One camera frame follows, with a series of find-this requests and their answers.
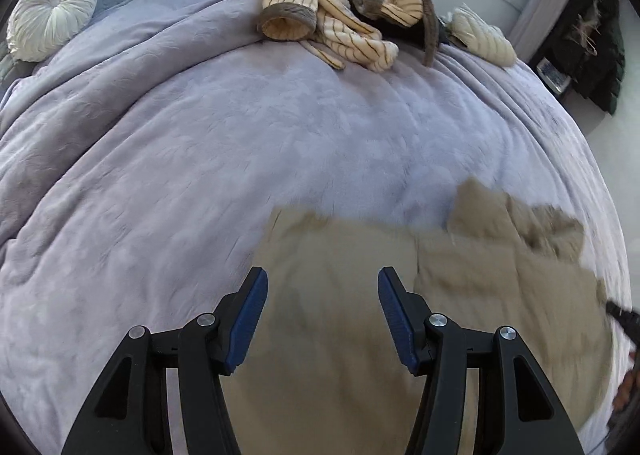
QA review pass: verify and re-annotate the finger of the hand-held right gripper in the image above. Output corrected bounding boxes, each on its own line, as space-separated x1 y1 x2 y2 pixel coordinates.
602 299 640 337

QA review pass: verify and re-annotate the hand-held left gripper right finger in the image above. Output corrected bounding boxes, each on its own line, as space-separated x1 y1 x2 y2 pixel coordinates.
377 266 586 455

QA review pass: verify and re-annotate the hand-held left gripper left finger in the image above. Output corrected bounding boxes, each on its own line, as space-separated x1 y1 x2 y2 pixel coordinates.
60 266 269 455

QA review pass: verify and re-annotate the beige puffer jacket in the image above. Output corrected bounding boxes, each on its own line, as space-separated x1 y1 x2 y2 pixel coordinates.
220 177 616 455

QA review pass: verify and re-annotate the lavender plush blanket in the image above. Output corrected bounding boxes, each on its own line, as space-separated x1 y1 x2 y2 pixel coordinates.
0 0 631 455

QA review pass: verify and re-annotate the hanging dark green jacket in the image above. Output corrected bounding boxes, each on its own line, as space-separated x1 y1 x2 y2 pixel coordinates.
595 0 627 114

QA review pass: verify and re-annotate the blue and white printed bag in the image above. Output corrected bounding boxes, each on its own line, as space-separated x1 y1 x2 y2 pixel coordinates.
537 57 571 96

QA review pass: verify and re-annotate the dark garment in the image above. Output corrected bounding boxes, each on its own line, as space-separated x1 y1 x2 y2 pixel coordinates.
350 0 453 50

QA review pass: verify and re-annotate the folded cream puffer jacket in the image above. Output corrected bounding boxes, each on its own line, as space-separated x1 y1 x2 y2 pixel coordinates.
445 4 517 68

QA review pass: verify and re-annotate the round white pleated pillow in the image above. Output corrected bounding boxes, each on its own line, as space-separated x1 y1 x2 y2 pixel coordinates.
6 0 99 62

